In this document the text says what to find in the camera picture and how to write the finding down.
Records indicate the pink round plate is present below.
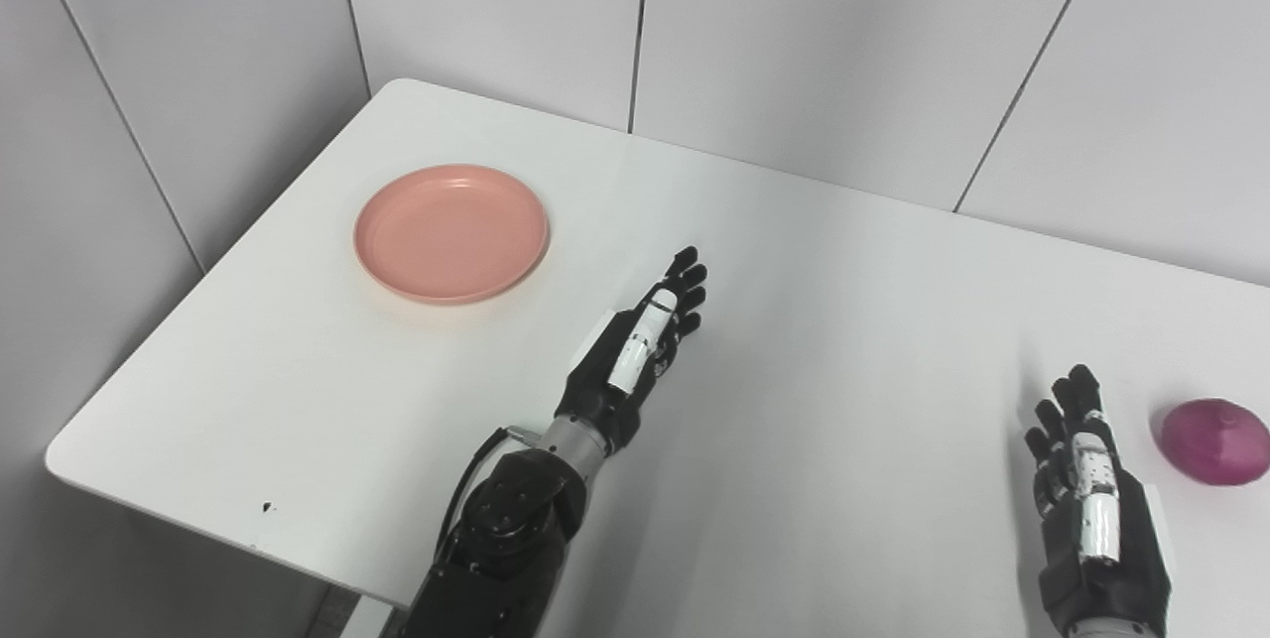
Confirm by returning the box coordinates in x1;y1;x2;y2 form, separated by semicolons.
353;164;551;306

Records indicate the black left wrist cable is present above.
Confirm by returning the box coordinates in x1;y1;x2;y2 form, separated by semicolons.
434;427;542;560

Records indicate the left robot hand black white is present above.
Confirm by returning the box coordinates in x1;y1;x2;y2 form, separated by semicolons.
554;246;708;457

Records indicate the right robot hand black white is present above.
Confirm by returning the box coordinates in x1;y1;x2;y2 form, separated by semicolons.
1025;364;1173;637

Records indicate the purple red onion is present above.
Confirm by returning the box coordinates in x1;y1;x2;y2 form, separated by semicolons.
1151;398;1270;487

